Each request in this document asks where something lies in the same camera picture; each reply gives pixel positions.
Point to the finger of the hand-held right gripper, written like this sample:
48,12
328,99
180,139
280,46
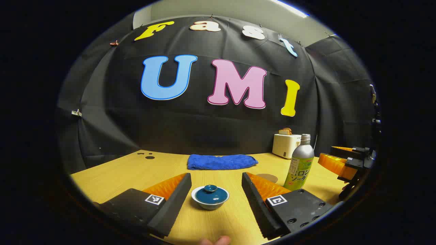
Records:
351,152
335,165

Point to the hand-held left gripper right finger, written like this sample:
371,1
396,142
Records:
259,211

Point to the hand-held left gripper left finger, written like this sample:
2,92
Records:
173,207

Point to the white toaster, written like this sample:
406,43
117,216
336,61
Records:
284,146

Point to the black backdrop cloth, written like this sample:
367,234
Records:
204,126

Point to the round brown coaster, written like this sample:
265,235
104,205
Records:
269,177

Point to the teal teacup lid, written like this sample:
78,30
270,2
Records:
209,195

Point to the blue folded towel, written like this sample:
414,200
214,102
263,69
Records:
221,162

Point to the metal clip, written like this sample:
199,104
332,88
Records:
77,113

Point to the red clip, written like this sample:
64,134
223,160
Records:
114,43

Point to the silver green water bottle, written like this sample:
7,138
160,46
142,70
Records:
299,163

